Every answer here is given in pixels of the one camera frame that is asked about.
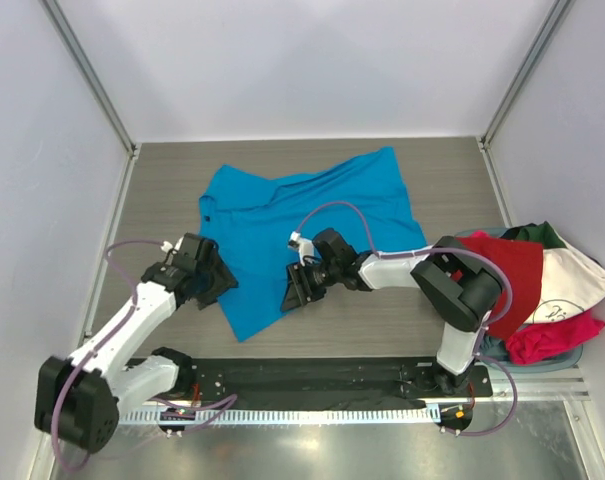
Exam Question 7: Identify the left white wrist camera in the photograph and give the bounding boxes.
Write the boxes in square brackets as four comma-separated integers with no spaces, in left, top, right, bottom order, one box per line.
[160,238,182,253]

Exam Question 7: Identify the perforated metal rail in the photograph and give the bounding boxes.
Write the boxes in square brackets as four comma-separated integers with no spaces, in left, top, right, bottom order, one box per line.
[119,404,441,426]

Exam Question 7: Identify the aluminium frame post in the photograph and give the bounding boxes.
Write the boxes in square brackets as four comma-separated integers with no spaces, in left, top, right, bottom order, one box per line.
[479,0,574,151]
[40,0,136,156]

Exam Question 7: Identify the blue t shirt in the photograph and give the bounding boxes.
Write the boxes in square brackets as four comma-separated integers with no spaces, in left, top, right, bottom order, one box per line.
[199,147,427,342]

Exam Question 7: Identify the white t shirt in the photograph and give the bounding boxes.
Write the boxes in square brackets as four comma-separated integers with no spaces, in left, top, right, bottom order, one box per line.
[525,246,605,324]

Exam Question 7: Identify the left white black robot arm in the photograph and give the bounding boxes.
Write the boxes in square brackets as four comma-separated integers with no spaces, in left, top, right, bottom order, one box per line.
[34,233,238,454]

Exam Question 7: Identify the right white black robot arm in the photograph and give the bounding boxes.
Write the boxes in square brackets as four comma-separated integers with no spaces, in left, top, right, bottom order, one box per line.
[281,228,513,396]

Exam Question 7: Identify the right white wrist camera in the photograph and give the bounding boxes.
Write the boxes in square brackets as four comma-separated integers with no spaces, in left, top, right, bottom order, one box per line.
[287,231,315,265]

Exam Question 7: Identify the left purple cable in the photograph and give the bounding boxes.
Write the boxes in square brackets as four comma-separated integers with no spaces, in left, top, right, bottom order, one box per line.
[51,238,239,472]

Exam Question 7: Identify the dark green t shirt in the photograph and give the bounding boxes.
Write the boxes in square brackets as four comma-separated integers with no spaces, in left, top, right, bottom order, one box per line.
[501,221,566,250]

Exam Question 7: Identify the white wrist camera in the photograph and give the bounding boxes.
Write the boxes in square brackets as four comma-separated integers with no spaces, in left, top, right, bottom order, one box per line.
[160,238,182,253]
[287,231,315,265]

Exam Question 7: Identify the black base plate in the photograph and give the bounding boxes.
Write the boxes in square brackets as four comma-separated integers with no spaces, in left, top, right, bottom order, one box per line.
[160,357,493,411]

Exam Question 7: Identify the pink t shirt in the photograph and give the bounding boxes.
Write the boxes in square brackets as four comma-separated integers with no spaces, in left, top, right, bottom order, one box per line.
[465,231,605,365]

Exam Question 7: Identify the left aluminium frame post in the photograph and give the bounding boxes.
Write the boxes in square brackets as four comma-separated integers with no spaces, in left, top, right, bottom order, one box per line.
[40,0,136,156]

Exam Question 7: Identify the right aluminium frame post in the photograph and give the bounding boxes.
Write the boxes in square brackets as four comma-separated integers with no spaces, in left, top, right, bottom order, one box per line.
[479,0,574,151]

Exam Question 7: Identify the red t shirt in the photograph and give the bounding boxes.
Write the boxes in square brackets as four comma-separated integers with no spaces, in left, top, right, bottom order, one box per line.
[458,232,543,341]

